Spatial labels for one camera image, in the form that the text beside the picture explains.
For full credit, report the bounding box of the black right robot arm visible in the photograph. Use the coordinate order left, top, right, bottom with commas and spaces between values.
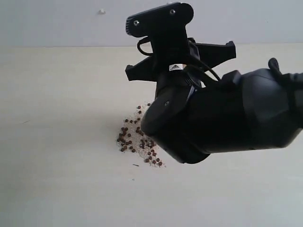
125, 38, 303, 164

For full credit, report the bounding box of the white wall plug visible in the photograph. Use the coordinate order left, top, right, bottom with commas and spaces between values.
98, 9, 106, 15

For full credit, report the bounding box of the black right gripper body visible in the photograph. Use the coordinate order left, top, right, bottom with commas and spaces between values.
125, 38, 236, 82

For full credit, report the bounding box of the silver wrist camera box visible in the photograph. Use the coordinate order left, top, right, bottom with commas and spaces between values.
125, 1, 195, 71

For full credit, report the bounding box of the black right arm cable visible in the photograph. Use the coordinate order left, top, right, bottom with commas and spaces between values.
136, 37, 222, 82

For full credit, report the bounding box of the pile of beans and rice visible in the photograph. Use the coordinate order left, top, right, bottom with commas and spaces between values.
116, 102, 166, 168

